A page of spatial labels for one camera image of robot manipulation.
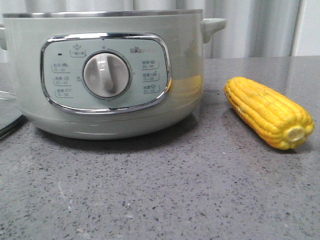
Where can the yellow corn cob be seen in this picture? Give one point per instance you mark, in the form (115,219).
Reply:
(278,120)

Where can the glass pot lid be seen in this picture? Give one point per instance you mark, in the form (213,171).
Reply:
(11,117)

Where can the pale green electric pot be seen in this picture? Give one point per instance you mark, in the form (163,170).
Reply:
(99,75)

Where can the white pleated curtain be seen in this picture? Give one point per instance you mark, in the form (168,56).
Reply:
(255,28)

